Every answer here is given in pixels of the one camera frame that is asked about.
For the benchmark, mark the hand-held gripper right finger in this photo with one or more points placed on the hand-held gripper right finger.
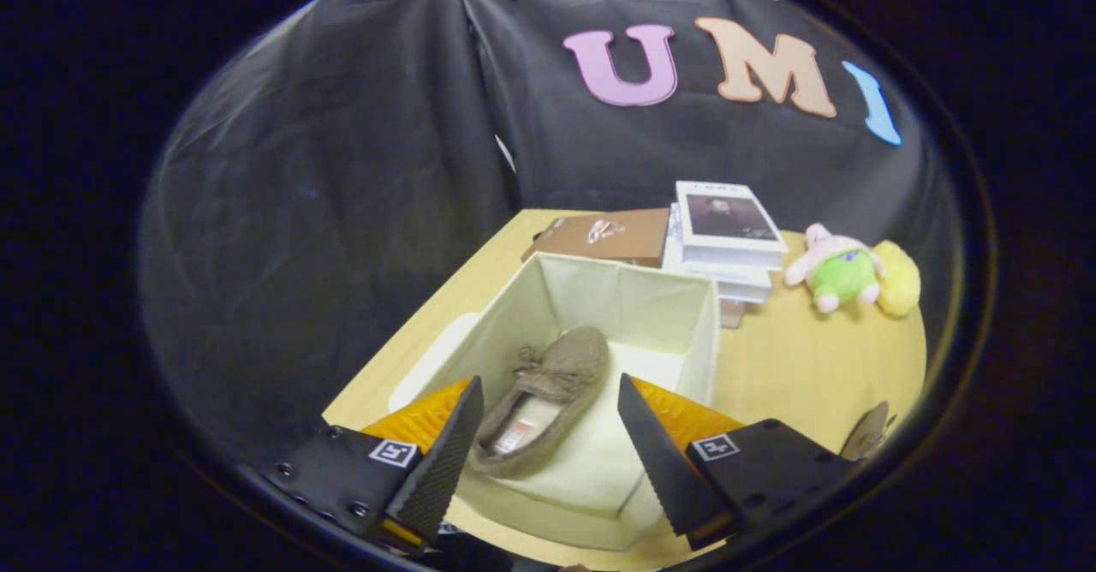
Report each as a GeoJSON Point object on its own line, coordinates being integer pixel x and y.
{"type": "Point", "coordinates": [659, 469]}

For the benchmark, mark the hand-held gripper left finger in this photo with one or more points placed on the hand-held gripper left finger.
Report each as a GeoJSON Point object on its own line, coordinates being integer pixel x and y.
{"type": "Point", "coordinates": [441, 469]}

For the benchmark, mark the brown fuzzy slipper shoe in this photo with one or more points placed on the brown fuzzy slipper shoe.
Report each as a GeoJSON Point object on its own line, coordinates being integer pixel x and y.
{"type": "Point", "coordinates": [865, 435]}
{"type": "Point", "coordinates": [556, 366]}

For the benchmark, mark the cream fabric storage box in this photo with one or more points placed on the cream fabric storage box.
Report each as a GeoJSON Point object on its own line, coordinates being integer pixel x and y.
{"type": "Point", "coordinates": [651, 306]}

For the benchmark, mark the pink and green plush toy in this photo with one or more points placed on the pink and green plush toy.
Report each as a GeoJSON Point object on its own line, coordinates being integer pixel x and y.
{"type": "Point", "coordinates": [843, 277]}

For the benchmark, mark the black backdrop cloth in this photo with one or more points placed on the black backdrop cloth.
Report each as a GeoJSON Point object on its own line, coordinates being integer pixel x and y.
{"type": "Point", "coordinates": [342, 212]}

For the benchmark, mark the yellow plush toy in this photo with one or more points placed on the yellow plush toy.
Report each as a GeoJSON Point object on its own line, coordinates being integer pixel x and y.
{"type": "Point", "coordinates": [899, 281]}

